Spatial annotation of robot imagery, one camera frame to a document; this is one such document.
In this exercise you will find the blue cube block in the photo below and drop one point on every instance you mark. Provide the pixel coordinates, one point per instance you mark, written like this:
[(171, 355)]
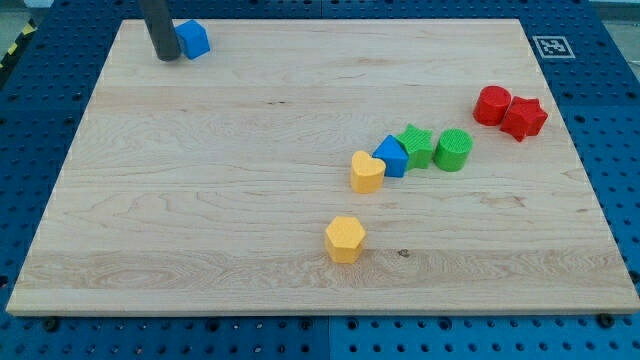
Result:
[(193, 39)]

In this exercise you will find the yellow heart block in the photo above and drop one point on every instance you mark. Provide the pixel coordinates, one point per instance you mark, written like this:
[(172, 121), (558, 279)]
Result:
[(367, 173)]

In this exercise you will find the yellow hexagon block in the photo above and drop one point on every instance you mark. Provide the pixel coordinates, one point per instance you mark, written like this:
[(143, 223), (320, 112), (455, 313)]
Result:
[(344, 239)]

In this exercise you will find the blue triangle block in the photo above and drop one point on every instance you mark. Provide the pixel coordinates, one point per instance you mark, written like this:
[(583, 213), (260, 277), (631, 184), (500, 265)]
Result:
[(393, 155)]

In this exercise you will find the green star block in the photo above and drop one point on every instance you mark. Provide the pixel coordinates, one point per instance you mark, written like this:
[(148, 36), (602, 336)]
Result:
[(418, 146)]

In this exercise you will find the green cylinder block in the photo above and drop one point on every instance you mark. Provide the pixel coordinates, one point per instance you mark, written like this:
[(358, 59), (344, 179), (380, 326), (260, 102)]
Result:
[(453, 149)]

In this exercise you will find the red cylinder block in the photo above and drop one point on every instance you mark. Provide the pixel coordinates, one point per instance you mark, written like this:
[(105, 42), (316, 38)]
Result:
[(491, 105)]

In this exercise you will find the red star block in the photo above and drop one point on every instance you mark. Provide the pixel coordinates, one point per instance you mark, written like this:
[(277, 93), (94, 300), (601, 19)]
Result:
[(524, 117)]

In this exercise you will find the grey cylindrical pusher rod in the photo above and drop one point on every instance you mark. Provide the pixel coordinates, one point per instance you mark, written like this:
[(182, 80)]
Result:
[(161, 30)]

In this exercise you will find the white fiducial marker tag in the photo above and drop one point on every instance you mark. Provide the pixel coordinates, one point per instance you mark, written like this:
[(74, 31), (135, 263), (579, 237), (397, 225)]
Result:
[(553, 47)]

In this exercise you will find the yellow black hazard tape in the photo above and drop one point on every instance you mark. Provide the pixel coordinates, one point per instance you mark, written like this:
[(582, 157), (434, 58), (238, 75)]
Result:
[(18, 47)]

